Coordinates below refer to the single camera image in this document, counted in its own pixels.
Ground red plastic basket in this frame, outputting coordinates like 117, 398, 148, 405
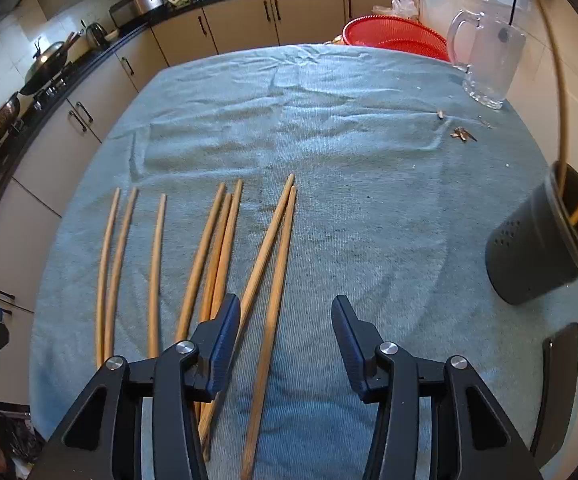
341, 15, 452, 64

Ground clear glass mug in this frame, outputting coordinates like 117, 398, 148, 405
446, 9, 528, 111

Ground black wok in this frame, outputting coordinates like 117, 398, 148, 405
19, 39, 78, 97

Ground dark kettle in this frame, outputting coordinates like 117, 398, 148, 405
84, 22, 111, 52

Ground black rounded panel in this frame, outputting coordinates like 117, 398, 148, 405
529, 322, 578, 454

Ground seed shell scraps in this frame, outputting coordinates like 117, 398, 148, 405
435, 109, 478, 143

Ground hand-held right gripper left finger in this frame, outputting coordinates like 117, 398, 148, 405
29, 294, 242, 480

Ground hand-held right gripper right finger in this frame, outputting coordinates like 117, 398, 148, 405
331, 295, 544, 480

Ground blue-grey towel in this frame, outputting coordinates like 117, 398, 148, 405
29, 42, 578, 480

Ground dark grey chopstick holder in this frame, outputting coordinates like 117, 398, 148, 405
486, 162, 578, 306

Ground clear plastic bag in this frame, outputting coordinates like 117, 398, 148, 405
373, 0, 420, 19

